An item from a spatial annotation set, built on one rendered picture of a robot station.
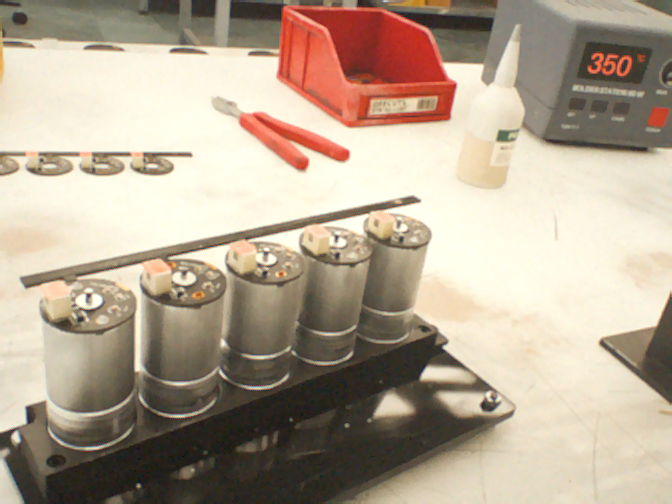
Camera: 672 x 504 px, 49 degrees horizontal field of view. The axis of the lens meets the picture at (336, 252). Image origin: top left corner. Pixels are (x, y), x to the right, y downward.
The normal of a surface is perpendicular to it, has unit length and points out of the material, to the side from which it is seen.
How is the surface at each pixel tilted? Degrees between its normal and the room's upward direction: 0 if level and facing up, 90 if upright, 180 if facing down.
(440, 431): 0
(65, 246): 0
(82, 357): 90
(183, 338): 90
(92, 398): 90
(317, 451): 0
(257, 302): 90
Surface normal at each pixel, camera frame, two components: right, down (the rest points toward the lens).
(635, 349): 0.14, -0.87
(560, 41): -0.98, -0.05
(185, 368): 0.25, 0.50
